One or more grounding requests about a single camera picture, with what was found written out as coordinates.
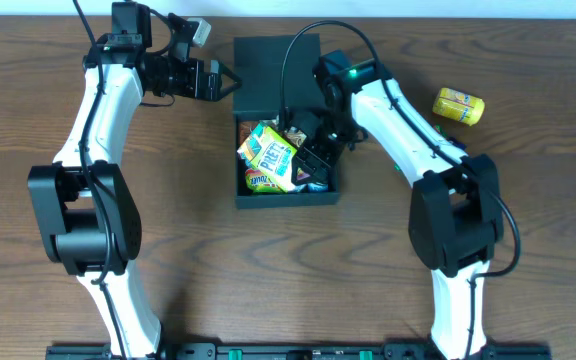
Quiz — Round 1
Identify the dark green gift box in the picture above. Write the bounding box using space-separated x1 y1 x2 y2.
233 33 340 209

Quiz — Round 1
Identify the yellow green Pretz box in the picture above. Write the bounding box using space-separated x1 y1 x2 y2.
237 123 304 193

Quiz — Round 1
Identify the colourful gummy candy bag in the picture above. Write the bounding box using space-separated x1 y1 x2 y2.
245 168 283 194

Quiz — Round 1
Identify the yellow Mentos bottle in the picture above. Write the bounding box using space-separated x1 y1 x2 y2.
432 88 485 126

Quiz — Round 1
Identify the blue Oreo pack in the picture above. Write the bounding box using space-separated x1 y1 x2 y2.
307 183 329 193

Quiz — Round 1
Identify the brown Pocky box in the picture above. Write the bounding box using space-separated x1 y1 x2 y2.
237 118 307 148

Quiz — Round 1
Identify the red green KitKat bar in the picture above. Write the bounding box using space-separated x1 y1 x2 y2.
433 125 449 139

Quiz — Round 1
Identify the purple Dairy Milk bar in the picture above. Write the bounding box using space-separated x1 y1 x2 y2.
449 137 467 151

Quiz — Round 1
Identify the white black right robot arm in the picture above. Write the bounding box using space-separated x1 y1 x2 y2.
293 51 504 359

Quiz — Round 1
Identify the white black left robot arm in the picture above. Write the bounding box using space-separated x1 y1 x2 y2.
28 1 230 359

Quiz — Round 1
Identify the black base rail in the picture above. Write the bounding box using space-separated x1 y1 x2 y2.
44 341 553 360

